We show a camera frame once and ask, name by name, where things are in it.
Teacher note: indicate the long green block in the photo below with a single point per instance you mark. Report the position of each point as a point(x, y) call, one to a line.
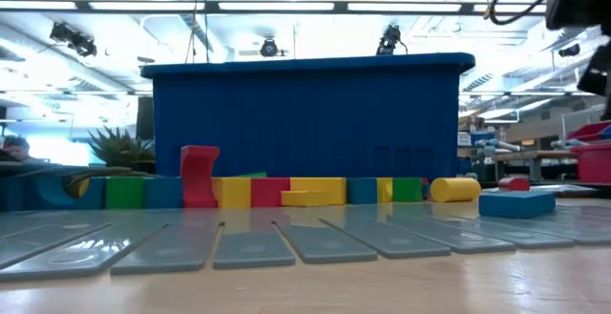
point(255, 175)

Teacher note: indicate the round black ceiling lamp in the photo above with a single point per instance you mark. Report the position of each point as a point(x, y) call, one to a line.
point(268, 48)

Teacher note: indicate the blue background box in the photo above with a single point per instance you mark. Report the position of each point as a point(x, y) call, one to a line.
point(482, 137)

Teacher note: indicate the blue plastic bin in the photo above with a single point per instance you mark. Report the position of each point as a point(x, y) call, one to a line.
point(310, 118)

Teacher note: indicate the green cube block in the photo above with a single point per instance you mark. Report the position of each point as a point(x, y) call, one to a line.
point(407, 189)

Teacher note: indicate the potted succulent plant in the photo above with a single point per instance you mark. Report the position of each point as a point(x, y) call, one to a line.
point(119, 149)

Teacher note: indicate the wooden background table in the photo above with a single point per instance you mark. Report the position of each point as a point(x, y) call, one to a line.
point(534, 155)

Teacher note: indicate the pale blue background machine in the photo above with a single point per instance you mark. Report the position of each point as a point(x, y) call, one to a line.
point(496, 146)

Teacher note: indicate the overhead light bar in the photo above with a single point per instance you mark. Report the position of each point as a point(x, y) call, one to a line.
point(340, 6)

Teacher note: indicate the black ceiling camera mount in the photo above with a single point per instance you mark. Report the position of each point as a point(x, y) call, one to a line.
point(390, 39)

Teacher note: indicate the person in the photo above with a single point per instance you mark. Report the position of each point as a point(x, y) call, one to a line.
point(16, 148)

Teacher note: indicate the red plastic crate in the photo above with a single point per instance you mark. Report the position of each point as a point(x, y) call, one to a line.
point(594, 163)

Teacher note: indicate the blue rectangular block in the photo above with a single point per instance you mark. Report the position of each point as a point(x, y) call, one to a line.
point(162, 193)
point(518, 205)

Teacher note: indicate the black monitor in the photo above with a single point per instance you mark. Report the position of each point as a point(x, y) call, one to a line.
point(144, 118)

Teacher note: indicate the yellow cylinder block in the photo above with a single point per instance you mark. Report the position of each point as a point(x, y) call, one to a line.
point(76, 187)
point(456, 189)

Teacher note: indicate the green arch block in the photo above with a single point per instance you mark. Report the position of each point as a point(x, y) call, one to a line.
point(124, 193)

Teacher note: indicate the black ceiling box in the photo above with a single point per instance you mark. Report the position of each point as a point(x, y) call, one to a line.
point(569, 50)

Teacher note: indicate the red rounded block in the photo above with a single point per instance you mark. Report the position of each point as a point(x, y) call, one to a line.
point(514, 183)

